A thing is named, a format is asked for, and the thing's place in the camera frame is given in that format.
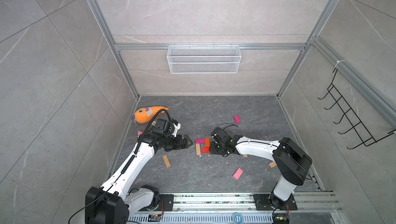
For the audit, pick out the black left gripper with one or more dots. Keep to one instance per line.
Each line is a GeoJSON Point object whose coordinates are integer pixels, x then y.
{"type": "Point", "coordinates": [179, 145]}

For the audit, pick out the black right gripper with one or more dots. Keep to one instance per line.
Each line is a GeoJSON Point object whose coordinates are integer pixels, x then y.
{"type": "Point", "coordinates": [212, 149]}

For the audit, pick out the orange block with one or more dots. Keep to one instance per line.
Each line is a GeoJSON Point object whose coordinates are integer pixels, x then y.
{"type": "Point", "coordinates": [207, 143]}

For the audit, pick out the magenta block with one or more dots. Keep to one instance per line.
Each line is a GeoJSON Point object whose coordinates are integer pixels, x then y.
{"type": "Point", "coordinates": [200, 141]}
{"type": "Point", "coordinates": [237, 119]}

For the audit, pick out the red block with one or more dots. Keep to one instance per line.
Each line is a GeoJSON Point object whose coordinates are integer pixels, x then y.
{"type": "Point", "coordinates": [205, 150]}

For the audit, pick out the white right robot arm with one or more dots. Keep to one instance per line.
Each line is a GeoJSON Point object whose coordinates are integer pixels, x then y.
{"type": "Point", "coordinates": [292, 161]}

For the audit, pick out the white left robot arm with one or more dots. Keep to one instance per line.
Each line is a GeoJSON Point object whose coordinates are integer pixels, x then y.
{"type": "Point", "coordinates": [114, 201]}

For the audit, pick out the pink block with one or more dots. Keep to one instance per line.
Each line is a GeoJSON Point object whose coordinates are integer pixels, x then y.
{"type": "Point", "coordinates": [238, 173]}

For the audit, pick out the orange plush toy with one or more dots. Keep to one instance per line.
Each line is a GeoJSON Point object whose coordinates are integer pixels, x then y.
{"type": "Point", "coordinates": [144, 115]}

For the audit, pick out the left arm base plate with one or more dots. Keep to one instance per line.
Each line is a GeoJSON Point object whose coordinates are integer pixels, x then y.
{"type": "Point", "coordinates": [162, 202]}

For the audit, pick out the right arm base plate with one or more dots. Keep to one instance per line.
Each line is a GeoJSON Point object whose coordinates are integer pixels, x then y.
{"type": "Point", "coordinates": [267, 202]}

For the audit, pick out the white wire basket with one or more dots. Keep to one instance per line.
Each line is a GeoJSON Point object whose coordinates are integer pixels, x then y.
{"type": "Point", "coordinates": [195, 59]}

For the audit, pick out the aluminium rail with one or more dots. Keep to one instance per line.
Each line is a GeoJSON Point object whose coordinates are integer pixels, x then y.
{"type": "Point", "coordinates": [307, 202]}

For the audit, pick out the black wire hook rack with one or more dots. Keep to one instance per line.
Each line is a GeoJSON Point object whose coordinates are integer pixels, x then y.
{"type": "Point", "coordinates": [355, 123]}

